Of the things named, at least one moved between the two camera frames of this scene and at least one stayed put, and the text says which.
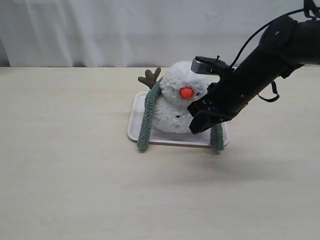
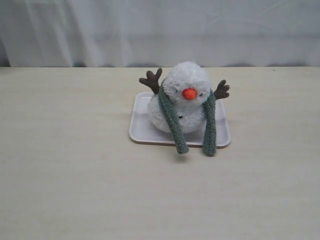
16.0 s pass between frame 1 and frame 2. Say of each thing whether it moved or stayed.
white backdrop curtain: stayed
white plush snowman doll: stayed
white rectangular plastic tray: stayed
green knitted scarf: moved
